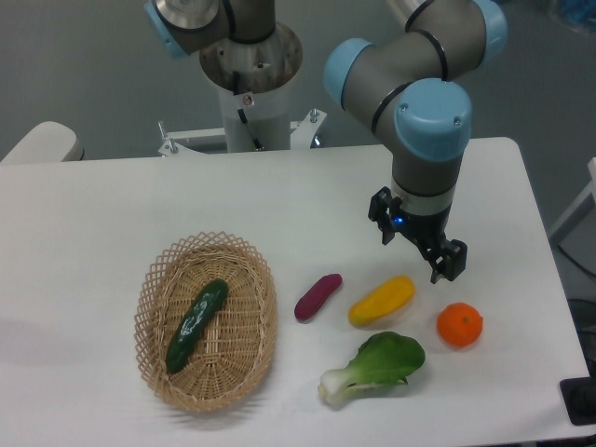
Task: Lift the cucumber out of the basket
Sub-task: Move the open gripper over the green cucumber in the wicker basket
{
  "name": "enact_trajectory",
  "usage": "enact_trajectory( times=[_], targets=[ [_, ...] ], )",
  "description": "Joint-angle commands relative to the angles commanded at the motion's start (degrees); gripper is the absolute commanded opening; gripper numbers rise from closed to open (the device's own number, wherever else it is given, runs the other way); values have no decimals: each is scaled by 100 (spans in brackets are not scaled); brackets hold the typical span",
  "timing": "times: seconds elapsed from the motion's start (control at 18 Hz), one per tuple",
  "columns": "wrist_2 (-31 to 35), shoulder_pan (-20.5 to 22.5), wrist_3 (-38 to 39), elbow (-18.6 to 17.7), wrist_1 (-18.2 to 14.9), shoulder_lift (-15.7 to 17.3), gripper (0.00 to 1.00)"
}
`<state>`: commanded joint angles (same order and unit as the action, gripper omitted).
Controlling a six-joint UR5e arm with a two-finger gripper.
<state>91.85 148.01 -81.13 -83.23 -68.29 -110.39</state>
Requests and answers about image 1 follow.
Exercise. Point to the purple sweet potato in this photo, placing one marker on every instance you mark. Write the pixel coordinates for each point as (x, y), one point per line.
(317, 295)

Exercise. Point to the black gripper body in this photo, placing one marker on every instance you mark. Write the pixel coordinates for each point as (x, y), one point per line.
(426, 232)

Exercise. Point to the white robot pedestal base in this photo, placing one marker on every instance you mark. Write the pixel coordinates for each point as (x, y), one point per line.
(253, 83)

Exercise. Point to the white chair armrest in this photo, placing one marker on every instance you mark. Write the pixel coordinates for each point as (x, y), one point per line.
(48, 142)

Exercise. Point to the green cucumber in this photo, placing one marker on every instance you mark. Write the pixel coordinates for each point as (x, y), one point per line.
(207, 303)

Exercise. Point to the green bok choy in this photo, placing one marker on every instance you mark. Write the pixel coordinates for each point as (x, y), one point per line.
(384, 361)

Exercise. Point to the yellow mango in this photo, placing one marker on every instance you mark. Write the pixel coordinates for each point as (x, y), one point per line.
(387, 298)

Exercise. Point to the oval wicker basket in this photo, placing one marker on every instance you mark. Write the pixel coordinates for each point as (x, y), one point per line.
(233, 353)

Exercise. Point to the white furniture frame right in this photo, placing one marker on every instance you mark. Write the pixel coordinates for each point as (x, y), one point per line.
(576, 212)

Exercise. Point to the black device at table edge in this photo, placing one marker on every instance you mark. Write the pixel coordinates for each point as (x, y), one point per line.
(579, 399)

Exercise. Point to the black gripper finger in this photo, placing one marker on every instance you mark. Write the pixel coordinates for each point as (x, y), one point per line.
(447, 259)
(385, 211)

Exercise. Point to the orange tangerine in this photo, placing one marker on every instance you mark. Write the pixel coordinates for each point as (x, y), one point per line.
(459, 324)

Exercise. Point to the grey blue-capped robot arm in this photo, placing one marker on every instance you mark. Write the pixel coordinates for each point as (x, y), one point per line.
(405, 93)

